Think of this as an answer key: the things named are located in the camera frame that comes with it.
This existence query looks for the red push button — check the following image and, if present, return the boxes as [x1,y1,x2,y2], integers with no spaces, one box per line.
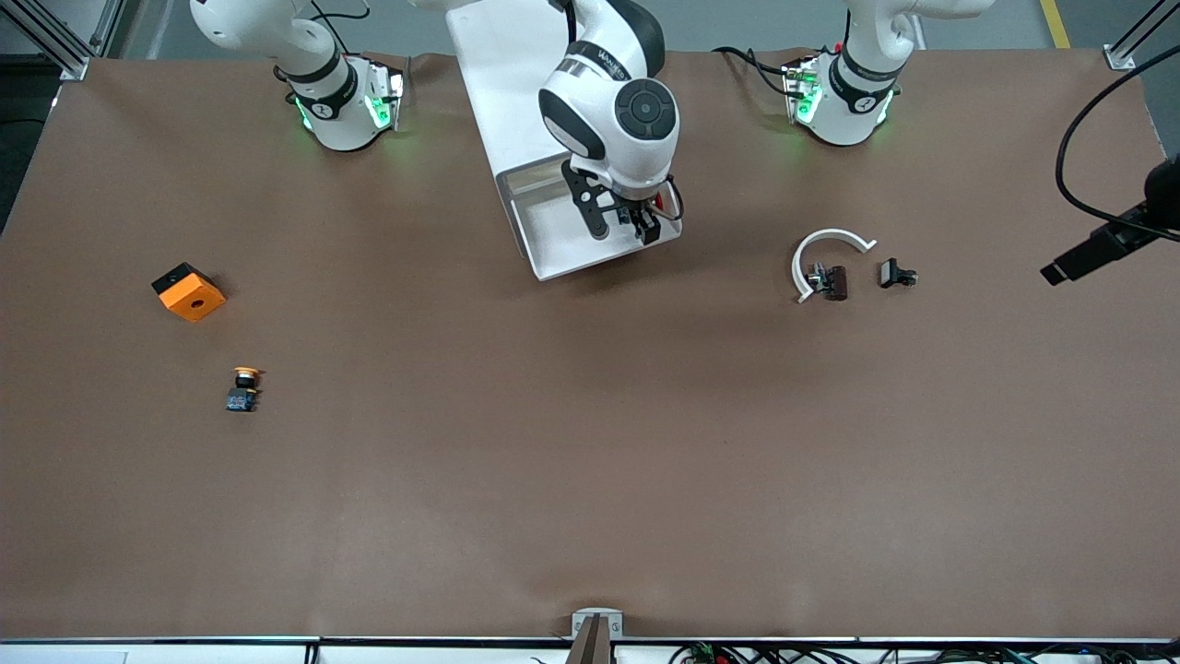
[622,189,667,224]

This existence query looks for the white plastic drawer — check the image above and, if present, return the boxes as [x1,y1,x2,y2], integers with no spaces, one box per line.
[502,157,684,282]
[503,155,571,195]

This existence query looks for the white drawer cabinet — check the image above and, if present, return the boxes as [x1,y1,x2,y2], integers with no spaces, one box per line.
[445,0,671,199]

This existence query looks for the yellow push button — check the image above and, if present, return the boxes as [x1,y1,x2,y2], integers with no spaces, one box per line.
[225,366,264,413]

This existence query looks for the orange button housing box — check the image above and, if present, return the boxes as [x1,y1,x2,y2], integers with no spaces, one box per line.
[151,262,228,324]

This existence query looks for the white curved plastic piece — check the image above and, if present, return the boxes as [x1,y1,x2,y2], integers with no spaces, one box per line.
[791,228,878,305]

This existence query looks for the brown table cover mat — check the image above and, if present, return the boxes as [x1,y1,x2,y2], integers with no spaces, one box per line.
[0,48,1180,642]

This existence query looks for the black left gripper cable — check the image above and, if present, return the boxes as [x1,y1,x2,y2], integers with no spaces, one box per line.
[1056,46,1180,224]

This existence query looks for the aluminium frame strut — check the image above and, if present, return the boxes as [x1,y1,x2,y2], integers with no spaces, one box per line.
[0,0,125,82]
[1103,0,1180,73]

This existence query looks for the grey metal bracket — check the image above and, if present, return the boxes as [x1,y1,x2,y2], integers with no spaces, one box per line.
[571,608,624,640]

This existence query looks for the brown camera post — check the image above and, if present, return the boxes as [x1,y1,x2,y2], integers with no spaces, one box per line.
[564,615,616,664]

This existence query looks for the tangled cables under table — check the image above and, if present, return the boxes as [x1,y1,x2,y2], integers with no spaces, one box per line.
[668,641,1180,664]

